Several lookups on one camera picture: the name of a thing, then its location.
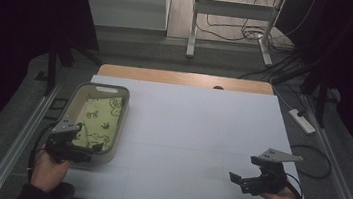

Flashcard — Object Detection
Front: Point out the green printed cloth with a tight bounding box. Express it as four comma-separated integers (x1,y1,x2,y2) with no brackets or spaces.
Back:
70,91,125,153

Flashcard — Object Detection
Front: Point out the left hand-held gripper cable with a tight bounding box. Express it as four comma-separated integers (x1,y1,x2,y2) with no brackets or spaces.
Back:
25,120,57,184

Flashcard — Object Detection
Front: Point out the hand-held gripper cable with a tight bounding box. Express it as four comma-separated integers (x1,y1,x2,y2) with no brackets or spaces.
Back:
25,120,57,184
283,172,309,199

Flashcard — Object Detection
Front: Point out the black looped floor cable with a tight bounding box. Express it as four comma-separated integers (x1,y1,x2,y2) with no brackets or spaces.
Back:
286,143,335,181

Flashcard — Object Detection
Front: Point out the person's left hand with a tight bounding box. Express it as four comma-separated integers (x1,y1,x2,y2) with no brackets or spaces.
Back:
28,147,75,196

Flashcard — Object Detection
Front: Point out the black stand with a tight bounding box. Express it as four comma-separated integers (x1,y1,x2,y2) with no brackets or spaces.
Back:
267,53,346,131
32,27,107,104

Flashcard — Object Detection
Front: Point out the beige basket with grey rim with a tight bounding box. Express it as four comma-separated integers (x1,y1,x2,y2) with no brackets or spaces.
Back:
53,79,133,168

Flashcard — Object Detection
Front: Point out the white desk frame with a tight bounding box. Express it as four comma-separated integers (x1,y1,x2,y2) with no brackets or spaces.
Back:
184,0,286,70

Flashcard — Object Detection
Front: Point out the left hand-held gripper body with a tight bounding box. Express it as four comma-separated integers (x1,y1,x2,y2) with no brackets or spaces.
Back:
42,116,97,168

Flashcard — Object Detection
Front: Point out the white table mat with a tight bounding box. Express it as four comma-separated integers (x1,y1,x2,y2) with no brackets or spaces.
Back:
61,72,327,199

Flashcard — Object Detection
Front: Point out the tangle of black floor cables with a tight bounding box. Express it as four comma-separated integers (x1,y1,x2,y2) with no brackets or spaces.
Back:
190,0,315,88

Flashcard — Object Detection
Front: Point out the white cabinet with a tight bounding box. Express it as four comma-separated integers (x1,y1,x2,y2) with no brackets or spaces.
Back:
77,0,172,35

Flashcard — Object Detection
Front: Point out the wooden table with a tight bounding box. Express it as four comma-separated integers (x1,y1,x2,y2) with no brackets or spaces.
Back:
96,61,276,97

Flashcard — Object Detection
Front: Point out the black floor plate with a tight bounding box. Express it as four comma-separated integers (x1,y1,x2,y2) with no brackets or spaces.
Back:
43,96,70,122

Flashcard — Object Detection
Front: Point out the white power strip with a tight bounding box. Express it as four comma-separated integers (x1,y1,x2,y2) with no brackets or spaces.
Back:
286,107,319,135

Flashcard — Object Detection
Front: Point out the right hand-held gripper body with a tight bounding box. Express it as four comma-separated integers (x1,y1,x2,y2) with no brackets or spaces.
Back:
245,145,305,199

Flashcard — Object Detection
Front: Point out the white power strip cable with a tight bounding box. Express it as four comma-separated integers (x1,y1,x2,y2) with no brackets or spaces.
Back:
265,77,297,112

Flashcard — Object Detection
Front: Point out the right hand-held gripper cable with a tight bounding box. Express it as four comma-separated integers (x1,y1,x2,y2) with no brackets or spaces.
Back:
283,172,309,199

